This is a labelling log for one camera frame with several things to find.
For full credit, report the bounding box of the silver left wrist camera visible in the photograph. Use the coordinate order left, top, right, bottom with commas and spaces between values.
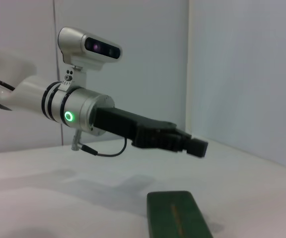
58, 26, 123, 86

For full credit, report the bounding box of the green glasses case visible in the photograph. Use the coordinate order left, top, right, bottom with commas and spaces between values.
146, 190, 215, 238

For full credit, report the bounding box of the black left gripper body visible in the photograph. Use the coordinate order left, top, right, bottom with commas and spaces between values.
93, 107, 183, 152

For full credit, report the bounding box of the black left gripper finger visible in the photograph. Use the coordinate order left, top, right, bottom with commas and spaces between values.
175, 128, 210, 159

